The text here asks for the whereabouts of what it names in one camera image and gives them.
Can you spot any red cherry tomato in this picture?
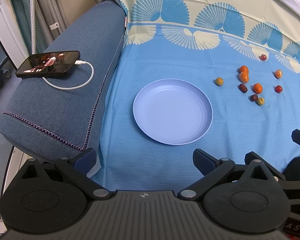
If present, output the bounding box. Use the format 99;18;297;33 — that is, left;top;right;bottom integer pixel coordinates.
275;85;283;93
260;54;267;61

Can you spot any yellow-green longan fruit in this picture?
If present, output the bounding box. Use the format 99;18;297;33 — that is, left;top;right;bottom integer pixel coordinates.
256;97;265;106

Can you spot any dark purple jujube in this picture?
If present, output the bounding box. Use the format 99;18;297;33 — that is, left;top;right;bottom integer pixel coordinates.
250;94;258;102

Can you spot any orange tangerine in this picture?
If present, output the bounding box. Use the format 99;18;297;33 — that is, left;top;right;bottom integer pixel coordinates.
239;72;249;83
239;65;249;74
253;83;263;94

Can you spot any dark red jujube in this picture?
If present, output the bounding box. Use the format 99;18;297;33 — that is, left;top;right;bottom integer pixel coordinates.
238;83;248;93

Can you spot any orange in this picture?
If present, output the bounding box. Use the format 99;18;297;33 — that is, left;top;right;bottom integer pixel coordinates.
274;69;283;79

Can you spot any green-brown longan fruit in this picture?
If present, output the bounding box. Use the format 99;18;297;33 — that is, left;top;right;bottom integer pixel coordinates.
215;77;224;86

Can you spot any lavender round plate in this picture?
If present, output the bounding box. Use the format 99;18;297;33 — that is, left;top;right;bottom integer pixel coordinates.
133;79;213;146

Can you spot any blue fan-pattern cloth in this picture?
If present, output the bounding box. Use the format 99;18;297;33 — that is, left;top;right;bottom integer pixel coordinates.
93;0;300;191

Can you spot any black smartphone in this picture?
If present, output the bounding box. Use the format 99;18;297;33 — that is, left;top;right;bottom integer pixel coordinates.
15;50;80;78

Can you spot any grey curtain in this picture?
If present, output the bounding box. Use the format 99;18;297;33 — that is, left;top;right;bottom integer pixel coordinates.
35;0;68;44

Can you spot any white braided pole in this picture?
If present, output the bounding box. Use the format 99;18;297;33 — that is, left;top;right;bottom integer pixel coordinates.
29;0;36;54

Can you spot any white charging cable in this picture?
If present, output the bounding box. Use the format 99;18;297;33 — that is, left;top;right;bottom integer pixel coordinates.
41;60;95;91

